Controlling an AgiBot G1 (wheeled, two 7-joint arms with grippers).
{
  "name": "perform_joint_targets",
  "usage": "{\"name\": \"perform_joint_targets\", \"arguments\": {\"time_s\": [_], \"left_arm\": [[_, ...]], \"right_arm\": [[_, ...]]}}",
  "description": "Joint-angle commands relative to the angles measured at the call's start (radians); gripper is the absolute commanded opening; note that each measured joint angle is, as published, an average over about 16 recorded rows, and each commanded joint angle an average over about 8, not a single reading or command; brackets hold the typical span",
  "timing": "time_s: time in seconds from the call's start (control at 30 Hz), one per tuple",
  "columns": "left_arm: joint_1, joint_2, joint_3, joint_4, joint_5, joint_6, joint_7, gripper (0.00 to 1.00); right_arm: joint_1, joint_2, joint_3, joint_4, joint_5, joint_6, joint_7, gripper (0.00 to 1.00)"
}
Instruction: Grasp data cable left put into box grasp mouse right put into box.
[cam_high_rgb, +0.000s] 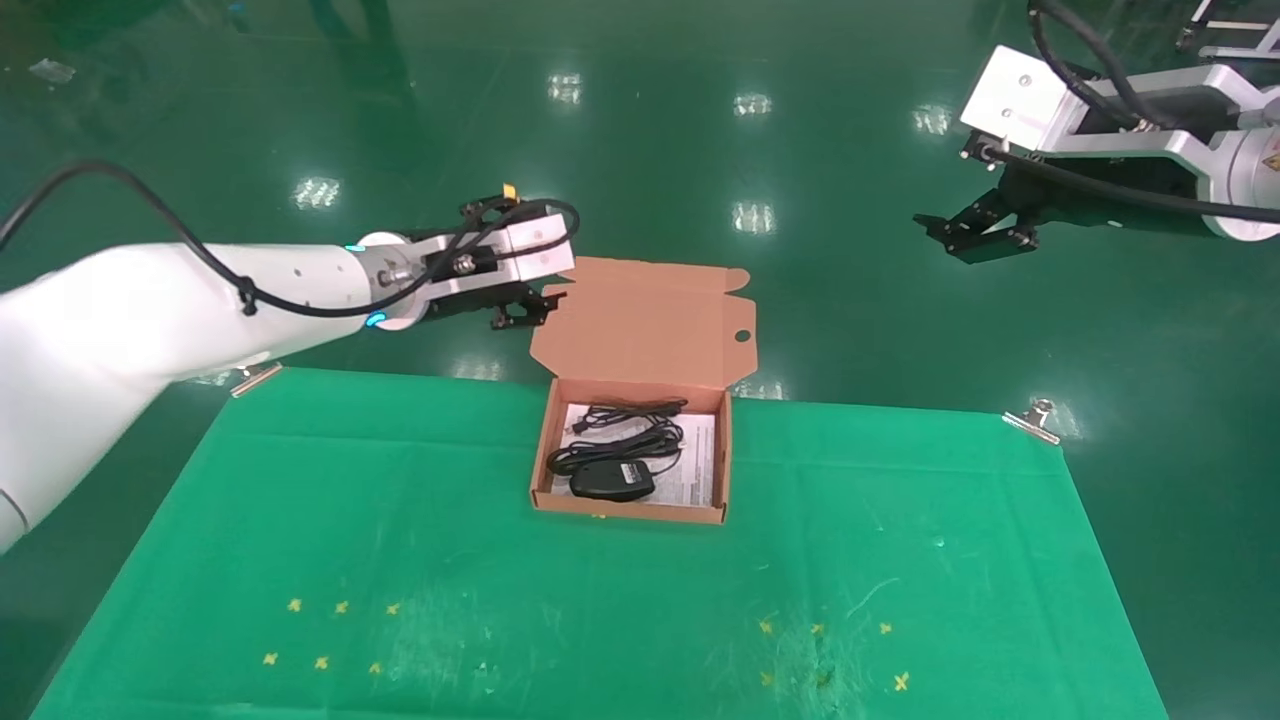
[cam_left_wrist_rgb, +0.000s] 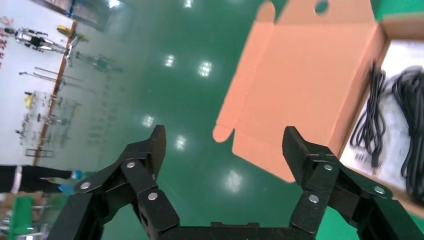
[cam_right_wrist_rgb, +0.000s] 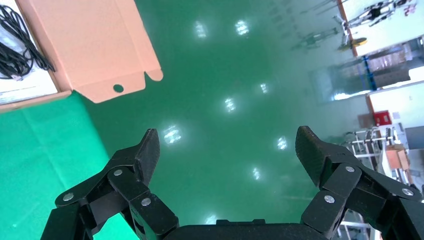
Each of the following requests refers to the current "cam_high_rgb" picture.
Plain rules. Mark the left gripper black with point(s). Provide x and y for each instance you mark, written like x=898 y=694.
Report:
x=470 y=302

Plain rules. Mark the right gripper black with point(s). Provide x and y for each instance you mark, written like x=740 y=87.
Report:
x=1120 y=205

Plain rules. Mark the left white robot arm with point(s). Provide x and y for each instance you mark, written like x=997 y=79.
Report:
x=120 y=320

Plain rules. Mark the open brown cardboard box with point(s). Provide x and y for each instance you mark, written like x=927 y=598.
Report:
x=650 y=320

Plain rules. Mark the copper binder clip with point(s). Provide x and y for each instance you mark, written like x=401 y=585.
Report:
x=262 y=377
x=1030 y=424

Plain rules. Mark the white printed instruction sheet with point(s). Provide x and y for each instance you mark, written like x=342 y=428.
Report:
x=697 y=482

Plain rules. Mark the green table cloth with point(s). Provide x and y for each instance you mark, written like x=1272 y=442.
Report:
x=600 y=600

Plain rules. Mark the clear plastic floor scrap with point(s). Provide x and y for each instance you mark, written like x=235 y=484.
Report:
x=52 y=70

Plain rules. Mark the white metal frame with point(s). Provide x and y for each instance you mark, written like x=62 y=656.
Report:
x=1240 y=52

